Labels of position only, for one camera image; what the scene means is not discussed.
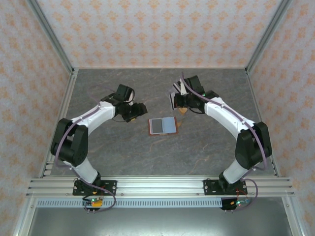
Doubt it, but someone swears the dark credit card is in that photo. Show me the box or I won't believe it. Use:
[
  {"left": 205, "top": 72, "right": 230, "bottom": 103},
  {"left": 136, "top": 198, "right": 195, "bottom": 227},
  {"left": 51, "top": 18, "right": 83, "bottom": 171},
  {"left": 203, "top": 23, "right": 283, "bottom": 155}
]
[{"left": 168, "top": 91, "right": 176, "bottom": 111}]

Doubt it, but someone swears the brown leather card holder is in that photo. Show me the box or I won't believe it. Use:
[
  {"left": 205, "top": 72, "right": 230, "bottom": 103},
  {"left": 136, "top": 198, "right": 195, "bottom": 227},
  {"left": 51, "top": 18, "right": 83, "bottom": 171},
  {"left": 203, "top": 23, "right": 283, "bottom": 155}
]
[{"left": 147, "top": 116, "right": 179, "bottom": 136}]

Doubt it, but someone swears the blue credit card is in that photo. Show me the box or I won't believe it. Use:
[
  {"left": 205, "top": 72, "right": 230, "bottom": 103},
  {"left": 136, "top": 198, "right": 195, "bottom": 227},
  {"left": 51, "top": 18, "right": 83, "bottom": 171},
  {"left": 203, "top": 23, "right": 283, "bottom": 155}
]
[{"left": 162, "top": 117, "right": 178, "bottom": 133}]

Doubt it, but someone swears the left controller board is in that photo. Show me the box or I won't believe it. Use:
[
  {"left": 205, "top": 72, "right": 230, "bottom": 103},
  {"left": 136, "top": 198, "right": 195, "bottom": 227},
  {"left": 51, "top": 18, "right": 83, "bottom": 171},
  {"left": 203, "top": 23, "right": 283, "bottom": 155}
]
[{"left": 82, "top": 198, "right": 104, "bottom": 208}]

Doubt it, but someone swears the controller board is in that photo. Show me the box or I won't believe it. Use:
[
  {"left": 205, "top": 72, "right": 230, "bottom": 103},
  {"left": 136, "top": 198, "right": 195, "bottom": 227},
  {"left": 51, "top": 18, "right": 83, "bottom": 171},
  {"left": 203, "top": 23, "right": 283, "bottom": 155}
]
[
  {"left": 82, "top": 198, "right": 104, "bottom": 208},
  {"left": 221, "top": 198, "right": 252, "bottom": 211}
]

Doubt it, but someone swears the grey metal panel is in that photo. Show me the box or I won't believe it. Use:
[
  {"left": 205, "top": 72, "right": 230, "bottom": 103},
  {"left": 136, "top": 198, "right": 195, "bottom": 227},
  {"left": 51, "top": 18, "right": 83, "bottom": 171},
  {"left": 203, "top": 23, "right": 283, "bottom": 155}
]
[{"left": 27, "top": 207, "right": 300, "bottom": 236}]

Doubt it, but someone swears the right controller board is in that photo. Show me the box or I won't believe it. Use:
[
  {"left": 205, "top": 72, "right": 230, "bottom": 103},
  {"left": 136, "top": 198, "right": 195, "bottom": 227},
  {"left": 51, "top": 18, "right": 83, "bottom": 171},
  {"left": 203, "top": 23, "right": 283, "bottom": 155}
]
[{"left": 221, "top": 198, "right": 252, "bottom": 211}]

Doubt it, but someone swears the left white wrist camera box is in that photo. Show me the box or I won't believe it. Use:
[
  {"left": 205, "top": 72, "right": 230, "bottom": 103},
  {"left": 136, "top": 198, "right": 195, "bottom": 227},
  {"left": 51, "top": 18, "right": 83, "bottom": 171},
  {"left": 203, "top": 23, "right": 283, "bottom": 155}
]
[{"left": 124, "top": 88, "right": 136, "bottom": 105}]

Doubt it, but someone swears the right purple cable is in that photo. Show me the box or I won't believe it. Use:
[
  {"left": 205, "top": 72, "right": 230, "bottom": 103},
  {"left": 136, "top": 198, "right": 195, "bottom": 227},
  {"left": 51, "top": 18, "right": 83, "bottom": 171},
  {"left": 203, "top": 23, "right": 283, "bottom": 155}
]
[{"left": 181, "top": 71, "right": 268, "bottom": 212}]

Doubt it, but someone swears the purple cable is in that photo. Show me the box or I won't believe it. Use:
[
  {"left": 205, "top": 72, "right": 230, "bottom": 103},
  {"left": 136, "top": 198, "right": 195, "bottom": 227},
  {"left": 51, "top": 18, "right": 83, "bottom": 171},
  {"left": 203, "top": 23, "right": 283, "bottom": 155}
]
[
  {"left": 54, "top": 85, "right": 118, "bottom": 213},
  {"left": 181, "top": 71, "right": 268, "bottom": 212}
]

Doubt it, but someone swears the aluminium side rail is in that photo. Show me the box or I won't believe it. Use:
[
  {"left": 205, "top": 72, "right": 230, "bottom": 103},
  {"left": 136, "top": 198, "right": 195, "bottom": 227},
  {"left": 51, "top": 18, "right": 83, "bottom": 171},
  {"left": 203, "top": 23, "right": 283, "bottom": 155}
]
[
  {"left": 246, "top": 68, "right": 281, "bottom": 177},
  {"left": 39, "top": 68, "right": 79, "bottom": 177}
]

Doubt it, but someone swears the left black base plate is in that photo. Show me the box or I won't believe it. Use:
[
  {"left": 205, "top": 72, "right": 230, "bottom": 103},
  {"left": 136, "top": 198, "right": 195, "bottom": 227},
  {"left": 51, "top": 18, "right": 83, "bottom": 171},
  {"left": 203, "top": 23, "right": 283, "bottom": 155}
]
[{"left": 72, "top": 179, "right": 118, "bottom": 196}]

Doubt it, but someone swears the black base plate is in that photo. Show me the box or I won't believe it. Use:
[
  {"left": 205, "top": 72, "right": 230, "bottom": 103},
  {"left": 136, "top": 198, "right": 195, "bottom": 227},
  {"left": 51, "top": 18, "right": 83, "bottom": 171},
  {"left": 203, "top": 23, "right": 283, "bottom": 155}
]
[
  {"left": 203, "top": 179, "right": 247, "bottom": 196},
  {"left": 72, "top": 179, "right": 118, "bottom": 196}
]

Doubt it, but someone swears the long aluminium base rail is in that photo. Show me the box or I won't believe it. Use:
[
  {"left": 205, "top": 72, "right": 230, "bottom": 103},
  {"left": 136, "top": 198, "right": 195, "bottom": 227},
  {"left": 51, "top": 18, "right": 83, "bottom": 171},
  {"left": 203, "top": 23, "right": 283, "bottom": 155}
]
[{"left": 26, "top": 176, "right": 296, "bottom": 197}]

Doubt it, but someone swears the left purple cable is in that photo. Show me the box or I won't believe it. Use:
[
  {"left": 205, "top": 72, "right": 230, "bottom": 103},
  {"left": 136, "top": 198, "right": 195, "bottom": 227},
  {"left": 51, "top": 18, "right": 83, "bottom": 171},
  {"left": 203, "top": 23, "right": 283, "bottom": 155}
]
[{"left": 54, "top": 85, "right": 118, "bottom": 213}]

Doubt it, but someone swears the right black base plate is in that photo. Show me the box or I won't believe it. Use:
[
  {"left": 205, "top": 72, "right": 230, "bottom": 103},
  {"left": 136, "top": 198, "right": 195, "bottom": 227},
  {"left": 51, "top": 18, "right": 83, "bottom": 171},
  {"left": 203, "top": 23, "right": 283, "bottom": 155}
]
[{"left": 203, "top": 179, "right": 247, "bottom": 196}]

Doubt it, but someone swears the grey slotted cable duct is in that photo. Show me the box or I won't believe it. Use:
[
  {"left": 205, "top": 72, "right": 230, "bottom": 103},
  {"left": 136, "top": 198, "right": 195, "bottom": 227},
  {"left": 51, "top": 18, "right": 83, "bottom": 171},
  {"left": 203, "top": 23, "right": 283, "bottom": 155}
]
[{"left": 36, "top": 198, "right": 223, "bottom": 208}]

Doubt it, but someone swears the aluminium corner post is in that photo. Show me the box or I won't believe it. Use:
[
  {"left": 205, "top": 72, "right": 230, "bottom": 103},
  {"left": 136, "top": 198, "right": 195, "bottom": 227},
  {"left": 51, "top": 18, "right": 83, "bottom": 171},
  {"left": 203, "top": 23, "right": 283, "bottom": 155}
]
[
  {"left": 26, "top": 0, "right": 76, "bottom": 74},
  {"left": 246, "top": 0, "right": 293, "bottom": 74}
]

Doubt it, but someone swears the aluminium frame bar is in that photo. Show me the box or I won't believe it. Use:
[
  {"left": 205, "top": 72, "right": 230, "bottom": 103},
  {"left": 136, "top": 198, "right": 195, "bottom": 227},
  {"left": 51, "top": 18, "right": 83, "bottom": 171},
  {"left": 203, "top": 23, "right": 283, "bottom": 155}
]
[
  {"left": 12, "top": 196, "right": 39, "bottom": 236},
  {"left": 282, "top": 196, "right": 306, "bottom": 236}
]

